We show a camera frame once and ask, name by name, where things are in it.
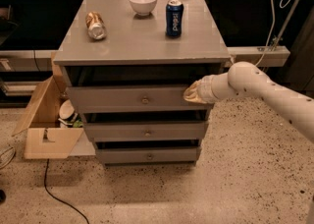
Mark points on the tan padded gripper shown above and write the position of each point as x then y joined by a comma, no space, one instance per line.
205,92

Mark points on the grey top drawer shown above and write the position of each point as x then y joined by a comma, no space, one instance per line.
140,98

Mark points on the grey drawer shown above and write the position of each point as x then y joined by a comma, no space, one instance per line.
148,155
140,98
146,131

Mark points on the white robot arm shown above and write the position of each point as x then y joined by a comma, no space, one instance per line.
244,79

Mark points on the grey drawer cabinet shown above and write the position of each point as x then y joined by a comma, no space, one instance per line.
137,51

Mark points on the grey middle drawer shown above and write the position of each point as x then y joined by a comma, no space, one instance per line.
146,131

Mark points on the grey bottom drawer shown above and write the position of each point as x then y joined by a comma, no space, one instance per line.
148,155

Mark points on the blue Pepsi can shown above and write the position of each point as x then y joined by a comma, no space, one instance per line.
174,16

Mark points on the white ceramic bowl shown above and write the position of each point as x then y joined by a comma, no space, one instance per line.
143,7

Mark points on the tipped gold drink can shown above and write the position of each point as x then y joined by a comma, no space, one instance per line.
95,26

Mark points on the white dishes in box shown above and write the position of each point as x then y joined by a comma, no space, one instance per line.
68,117

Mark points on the metal diagonal pole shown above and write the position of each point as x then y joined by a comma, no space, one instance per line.
271,45

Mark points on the open cardboard box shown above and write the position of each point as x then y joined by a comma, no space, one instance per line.
45,139

